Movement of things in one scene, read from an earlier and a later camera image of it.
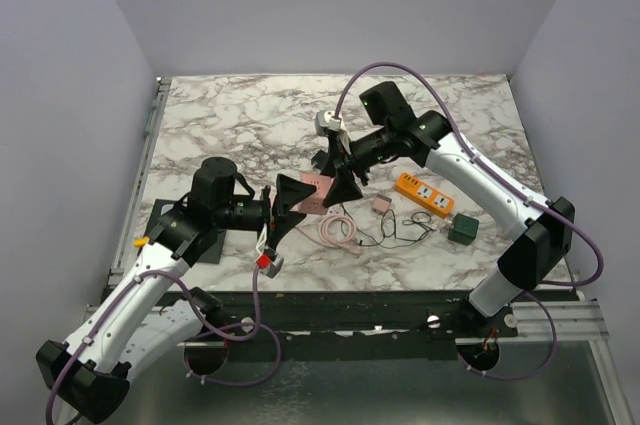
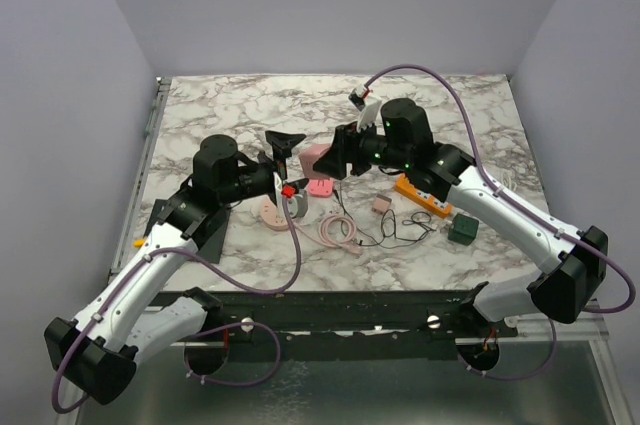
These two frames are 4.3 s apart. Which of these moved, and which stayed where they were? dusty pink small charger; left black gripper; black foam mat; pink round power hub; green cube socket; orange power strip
Moved: pink round power hub; left black gripper
Stayed: black foam mat; orange power strip; dusty pink small charger; green cube socket
